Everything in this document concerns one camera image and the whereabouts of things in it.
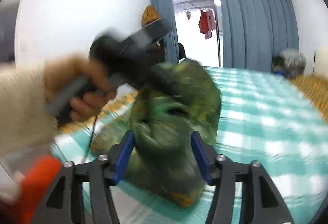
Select red garment hanging outside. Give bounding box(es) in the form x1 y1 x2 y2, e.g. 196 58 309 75
198 10 216 40

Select olive orange floral bedspread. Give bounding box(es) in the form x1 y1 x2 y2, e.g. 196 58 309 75
61 74 328 135

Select left hand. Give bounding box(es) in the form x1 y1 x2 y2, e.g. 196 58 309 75
44 56 117 127

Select green floral printed garment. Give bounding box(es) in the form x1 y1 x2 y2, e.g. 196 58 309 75
91 58 222 208

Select orange red clothing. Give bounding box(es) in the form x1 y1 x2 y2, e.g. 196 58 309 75
1 154 62 223

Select cream headboard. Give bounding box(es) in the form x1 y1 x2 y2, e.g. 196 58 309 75
314 50 328 79

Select dark clothes hanging in corner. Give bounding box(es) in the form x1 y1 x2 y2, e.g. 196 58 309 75
141 5 165 52

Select blue curtain right panel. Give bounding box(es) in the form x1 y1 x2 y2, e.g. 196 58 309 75
220 0 299 72

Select blue curtain panel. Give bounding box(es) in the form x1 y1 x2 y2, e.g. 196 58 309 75
220 0 299 72
151 0 179 64

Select teal white checked bedsheet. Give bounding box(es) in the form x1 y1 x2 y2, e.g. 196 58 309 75
51 67 327 223

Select thin black cable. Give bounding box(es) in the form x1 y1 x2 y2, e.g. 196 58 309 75
80 113 100 164

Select black clothes drying rack pole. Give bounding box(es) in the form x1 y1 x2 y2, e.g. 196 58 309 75
214 6 221 67

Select pile of clothes by curtain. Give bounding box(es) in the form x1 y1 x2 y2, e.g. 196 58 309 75
271 49 306 78

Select blue curtain left panel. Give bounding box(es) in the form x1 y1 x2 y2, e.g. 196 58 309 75
151 0 179 64

